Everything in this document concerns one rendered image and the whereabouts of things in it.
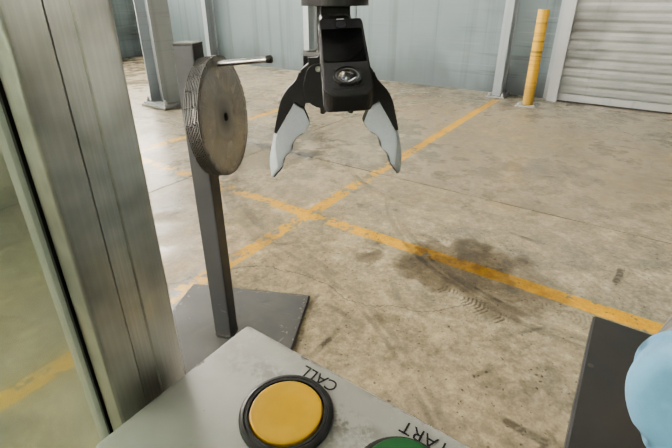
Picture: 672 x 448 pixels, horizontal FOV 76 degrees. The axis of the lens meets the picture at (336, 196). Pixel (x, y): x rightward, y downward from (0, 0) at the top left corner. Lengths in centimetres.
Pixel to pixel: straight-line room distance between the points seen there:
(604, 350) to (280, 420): 42
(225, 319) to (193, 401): 131
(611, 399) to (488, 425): 94
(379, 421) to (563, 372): 144
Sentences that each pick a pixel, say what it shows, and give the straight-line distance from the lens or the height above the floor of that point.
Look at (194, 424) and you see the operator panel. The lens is 27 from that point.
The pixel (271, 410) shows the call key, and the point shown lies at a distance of 26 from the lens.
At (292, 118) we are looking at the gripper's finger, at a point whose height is 98.
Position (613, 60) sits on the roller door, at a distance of 571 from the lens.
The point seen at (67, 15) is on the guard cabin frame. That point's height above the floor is 110.
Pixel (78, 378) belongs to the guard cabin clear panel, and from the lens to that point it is 29.
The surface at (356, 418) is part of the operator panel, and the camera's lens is 26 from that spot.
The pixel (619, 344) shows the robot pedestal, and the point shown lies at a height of 75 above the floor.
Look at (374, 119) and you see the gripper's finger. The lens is 49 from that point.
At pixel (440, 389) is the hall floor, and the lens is 150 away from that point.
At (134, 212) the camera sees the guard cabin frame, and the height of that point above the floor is 101.
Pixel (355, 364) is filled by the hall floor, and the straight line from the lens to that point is 153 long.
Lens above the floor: 110
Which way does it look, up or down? 25 degrees down
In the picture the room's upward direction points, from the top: straight up
